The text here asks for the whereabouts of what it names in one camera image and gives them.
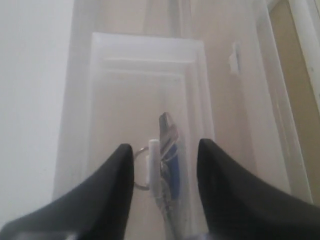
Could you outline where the key bunch with blue tag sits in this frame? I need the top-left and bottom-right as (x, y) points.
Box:
(134, 112), (182, 240)

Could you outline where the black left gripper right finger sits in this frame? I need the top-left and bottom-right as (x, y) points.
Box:
(196, 138), (320, 240)

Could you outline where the white plastic drawer cabinet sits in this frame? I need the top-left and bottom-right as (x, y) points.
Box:
(53, 0), (312, 236)

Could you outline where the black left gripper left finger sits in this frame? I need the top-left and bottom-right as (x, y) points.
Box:
(0, 143), (133, 240)

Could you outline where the clear wide middle drawer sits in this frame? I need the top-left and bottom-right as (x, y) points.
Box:
(192, 0), (312, 202)

